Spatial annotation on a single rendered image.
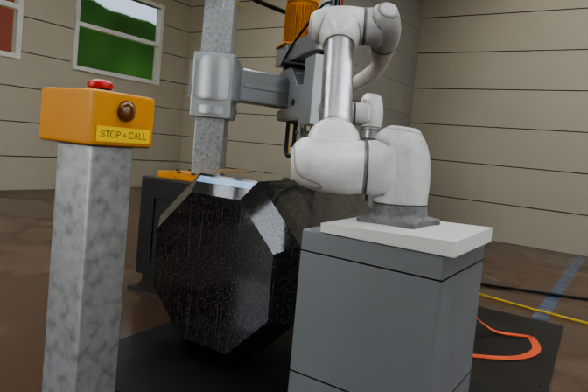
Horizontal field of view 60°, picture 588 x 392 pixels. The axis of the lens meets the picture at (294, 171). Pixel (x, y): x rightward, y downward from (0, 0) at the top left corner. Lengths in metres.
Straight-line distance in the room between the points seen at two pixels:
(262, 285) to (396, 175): 0.99
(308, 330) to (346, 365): 0.14
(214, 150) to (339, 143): 1.99
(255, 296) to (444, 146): 5.56
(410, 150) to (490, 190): 5.92
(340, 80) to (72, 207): 1.03
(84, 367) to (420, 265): 0.77
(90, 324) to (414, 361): 0.79
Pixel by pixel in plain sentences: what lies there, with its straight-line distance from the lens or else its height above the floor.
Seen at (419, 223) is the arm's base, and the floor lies 0.85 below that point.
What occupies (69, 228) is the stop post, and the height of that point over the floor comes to 0.87.
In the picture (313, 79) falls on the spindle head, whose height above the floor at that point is 1.42.
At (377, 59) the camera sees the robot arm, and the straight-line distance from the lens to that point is 2.00.
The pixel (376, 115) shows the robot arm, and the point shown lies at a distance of 2.32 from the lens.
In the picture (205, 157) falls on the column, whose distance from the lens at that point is 3.37.
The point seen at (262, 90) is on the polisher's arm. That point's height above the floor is 1.37.
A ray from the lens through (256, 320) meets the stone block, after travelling 2.27.
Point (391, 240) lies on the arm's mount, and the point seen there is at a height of 0.81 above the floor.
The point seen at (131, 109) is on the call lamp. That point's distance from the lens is 0.80.
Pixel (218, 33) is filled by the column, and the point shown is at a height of 1.69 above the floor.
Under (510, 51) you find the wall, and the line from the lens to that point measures 7.45.
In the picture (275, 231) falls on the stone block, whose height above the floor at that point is 0.65.
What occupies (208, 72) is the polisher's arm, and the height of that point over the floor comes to 1.43.
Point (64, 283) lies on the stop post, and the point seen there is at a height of 0.79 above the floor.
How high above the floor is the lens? 1.03
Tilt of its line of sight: 3 degrees down
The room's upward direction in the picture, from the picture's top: 5 degrees clockwise
